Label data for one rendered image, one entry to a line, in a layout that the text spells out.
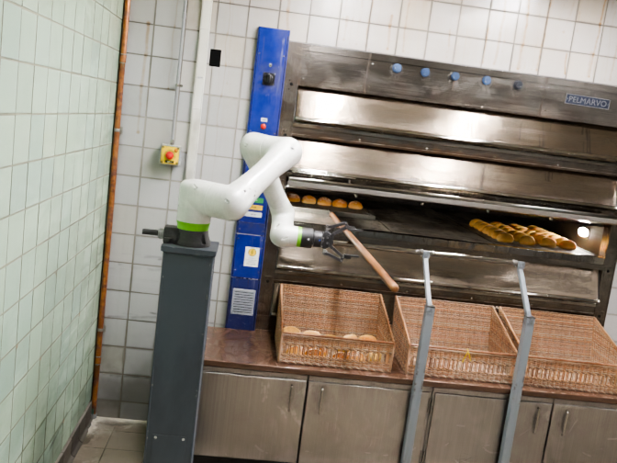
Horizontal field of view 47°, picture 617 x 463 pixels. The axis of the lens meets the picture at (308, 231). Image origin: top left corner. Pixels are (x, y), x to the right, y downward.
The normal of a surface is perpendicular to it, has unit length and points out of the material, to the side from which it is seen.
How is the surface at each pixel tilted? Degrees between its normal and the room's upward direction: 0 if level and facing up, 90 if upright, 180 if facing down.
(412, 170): 70
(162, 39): 90
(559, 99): 91
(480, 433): 90
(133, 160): 90
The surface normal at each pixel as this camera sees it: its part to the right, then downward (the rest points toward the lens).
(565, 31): 0.07, 0.17
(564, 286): 0.11, -0.18
